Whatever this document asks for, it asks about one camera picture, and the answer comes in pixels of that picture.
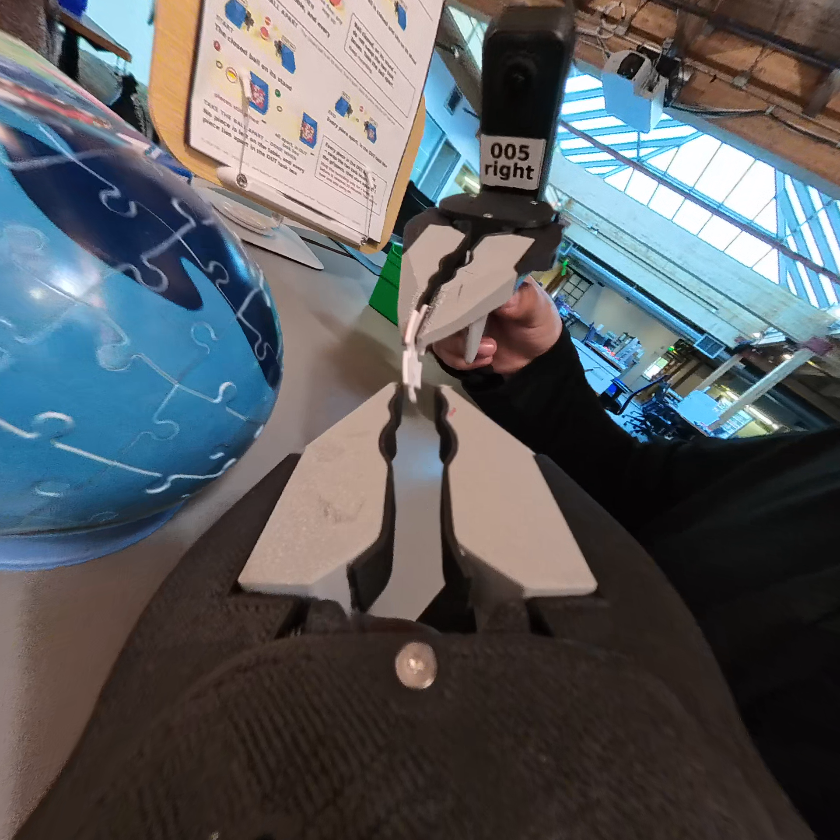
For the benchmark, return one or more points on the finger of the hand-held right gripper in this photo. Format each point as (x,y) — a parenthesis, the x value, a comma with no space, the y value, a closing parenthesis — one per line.
(426,269)
(492,275)

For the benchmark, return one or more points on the white ceiling device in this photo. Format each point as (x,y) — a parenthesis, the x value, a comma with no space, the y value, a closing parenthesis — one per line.
(633,85)

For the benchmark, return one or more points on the blue puzzle ball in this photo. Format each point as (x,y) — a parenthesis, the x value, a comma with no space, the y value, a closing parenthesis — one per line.
(118,328)

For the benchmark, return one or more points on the person's right forearm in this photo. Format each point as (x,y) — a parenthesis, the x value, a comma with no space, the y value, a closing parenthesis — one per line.
(643,446)

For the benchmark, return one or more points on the white stand base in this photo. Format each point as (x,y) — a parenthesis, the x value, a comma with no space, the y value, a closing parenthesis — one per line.
(275,229)

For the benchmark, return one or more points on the printed instruction sheet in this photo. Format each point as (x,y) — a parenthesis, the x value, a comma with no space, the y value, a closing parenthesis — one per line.
(315,98)

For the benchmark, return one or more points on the green plastic bin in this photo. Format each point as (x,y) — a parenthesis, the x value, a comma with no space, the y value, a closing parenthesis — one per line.
(387,289)

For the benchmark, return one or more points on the instruction sheet on stand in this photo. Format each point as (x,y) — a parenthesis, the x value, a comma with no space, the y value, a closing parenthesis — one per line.
(170,98)

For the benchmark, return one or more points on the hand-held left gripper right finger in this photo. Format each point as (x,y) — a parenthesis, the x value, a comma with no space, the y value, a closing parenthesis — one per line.
(518,518)

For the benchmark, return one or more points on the person's right hand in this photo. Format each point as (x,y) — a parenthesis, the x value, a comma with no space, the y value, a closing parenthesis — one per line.
(531,328)

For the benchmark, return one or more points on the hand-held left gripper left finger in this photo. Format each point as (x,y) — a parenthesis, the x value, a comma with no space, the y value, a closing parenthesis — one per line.
(315,512)

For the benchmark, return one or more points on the black office chair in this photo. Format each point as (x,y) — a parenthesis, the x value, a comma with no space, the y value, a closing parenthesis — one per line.
(131,108)

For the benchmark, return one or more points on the white puzzle piece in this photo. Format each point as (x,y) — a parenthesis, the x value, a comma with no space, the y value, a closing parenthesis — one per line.
(412,354)

